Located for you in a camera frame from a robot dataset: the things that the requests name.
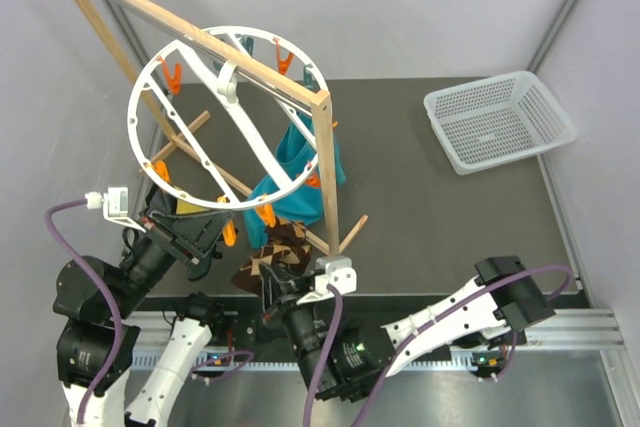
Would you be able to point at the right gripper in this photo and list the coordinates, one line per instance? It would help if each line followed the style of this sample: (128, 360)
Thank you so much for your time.
(281, 290)

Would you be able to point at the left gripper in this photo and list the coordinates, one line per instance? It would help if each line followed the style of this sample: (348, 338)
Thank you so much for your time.
(185, 234)

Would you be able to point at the brown argyle sock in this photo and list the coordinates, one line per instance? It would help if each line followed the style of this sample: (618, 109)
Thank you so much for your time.
(287, 245)
(248, 277)

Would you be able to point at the orange clothespin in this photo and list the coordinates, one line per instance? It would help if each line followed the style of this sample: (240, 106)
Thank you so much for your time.
(229, 233)
(267, 214)
(161, 169)
(173, 77)
(283, 61)
(313, 180)

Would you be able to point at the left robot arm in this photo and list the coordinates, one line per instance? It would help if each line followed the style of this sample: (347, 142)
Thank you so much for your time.
(95, 350)

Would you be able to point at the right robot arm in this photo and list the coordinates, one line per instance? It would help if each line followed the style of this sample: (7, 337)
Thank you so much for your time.
(345, 362)

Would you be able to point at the orange clothespin front left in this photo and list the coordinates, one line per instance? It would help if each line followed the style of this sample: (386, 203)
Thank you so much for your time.
(229, 233)

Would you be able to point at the black and yellow sock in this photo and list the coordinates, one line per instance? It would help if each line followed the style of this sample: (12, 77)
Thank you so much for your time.
(165, 202)

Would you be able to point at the teal cloth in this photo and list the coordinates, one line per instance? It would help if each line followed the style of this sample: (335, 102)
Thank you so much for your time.
(304, 205)

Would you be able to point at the orange clothespin top left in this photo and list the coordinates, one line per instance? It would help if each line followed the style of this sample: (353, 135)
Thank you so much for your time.
(173, 77)

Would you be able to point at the orange clothespin top right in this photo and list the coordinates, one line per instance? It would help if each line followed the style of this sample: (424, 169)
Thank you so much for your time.
(283, 61)

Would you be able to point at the white plastic basket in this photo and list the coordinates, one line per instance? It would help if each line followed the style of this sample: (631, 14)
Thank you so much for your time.
(497, 120)

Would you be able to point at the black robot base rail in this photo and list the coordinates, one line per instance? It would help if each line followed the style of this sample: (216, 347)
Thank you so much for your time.
(242, 327)

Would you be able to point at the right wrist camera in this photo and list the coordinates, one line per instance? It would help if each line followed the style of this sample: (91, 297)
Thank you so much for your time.
(336, 271)

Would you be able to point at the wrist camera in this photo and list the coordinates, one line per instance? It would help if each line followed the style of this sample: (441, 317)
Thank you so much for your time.
(114, 206)
(336, 271)

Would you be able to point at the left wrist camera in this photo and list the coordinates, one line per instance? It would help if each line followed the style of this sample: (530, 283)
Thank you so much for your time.
(114, 206)

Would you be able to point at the wooden drying rack frame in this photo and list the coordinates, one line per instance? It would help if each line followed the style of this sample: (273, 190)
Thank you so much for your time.
(219, 57)

